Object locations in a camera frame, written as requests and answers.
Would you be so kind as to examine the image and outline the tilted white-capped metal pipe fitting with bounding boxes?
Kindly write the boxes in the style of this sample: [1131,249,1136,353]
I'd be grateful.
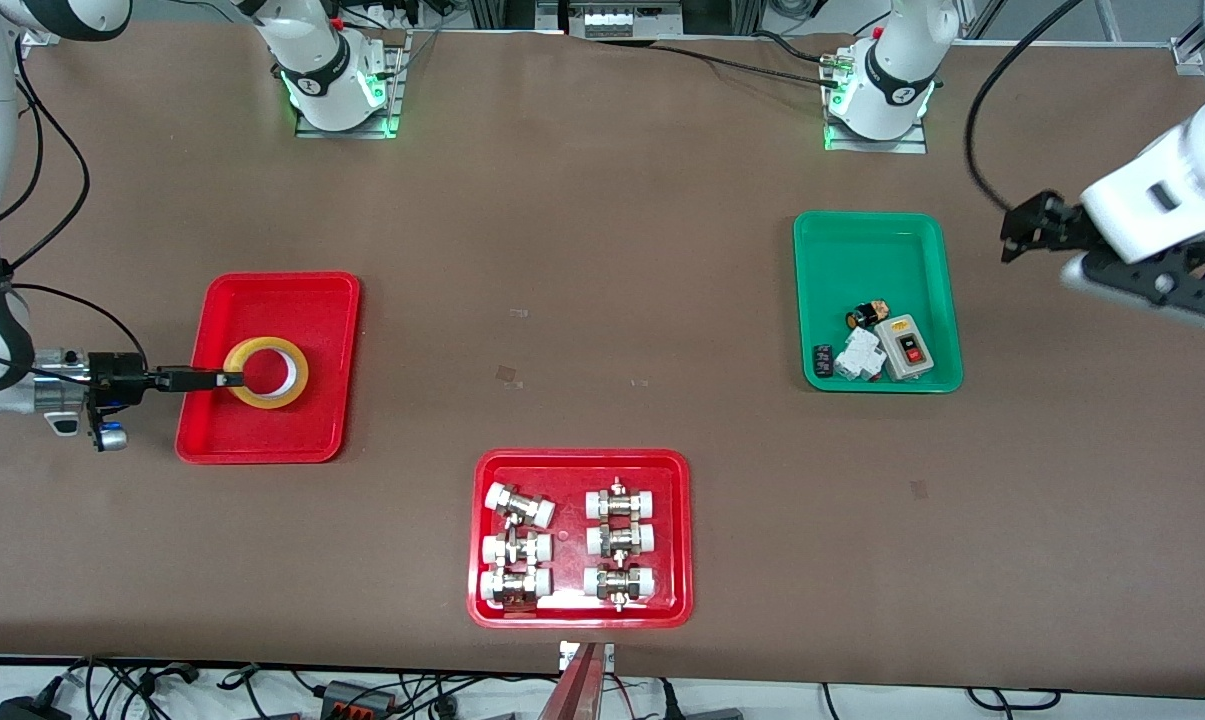
[485,483,557,529]

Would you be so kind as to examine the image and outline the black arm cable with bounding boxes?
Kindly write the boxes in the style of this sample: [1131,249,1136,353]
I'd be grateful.
[0,40,151,363]
[965,0,1091,217]

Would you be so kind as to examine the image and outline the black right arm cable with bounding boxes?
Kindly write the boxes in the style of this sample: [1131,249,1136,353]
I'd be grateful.
[0,40,151,363]

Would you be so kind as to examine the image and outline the white power strip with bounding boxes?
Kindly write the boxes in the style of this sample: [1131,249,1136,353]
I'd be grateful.
[565,0,685,40]

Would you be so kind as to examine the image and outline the empty-style large red tray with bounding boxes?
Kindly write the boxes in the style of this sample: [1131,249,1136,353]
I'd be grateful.
[175,272,362,466]

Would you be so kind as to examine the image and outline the yellow packing tape roll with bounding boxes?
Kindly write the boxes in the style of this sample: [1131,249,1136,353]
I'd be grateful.
[223,336,311,410]

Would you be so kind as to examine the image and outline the white circuit breaker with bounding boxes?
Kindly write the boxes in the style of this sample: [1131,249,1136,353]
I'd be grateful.
[833,328,886,385]

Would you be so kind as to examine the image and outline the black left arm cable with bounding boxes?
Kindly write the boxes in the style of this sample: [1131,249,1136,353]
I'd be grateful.
[965,0,1091,217]

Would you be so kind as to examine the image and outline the black orange connector box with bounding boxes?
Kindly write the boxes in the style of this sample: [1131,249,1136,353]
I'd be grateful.
[317,680,400,717]

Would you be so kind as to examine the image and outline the black table cable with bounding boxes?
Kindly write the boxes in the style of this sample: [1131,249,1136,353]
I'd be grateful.
[652,30,848,89]

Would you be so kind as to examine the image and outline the red tray with fittings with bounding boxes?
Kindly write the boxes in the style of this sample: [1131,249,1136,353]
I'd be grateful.
[468,449,694,630]

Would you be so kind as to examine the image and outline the black power adapter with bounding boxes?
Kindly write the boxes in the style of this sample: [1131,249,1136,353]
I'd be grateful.
[0,694,69,720]

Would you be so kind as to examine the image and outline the red metal bar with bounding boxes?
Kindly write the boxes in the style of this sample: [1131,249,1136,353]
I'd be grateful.
[536,643,609,720]

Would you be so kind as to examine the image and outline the grey push-button switch box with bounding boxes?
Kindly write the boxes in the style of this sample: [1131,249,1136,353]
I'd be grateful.
[874,315,936,384]

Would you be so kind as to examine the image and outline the silver metal bracket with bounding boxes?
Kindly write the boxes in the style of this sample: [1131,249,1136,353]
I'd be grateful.
[558,640,616,673]

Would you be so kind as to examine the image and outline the green plastic tray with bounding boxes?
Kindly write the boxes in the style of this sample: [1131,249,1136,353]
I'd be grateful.
[791,211,966,396]

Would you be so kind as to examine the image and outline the aluminium arm base plate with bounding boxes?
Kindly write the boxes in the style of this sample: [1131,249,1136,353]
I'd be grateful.
[824,48,930,155]
[294,30,409,140]

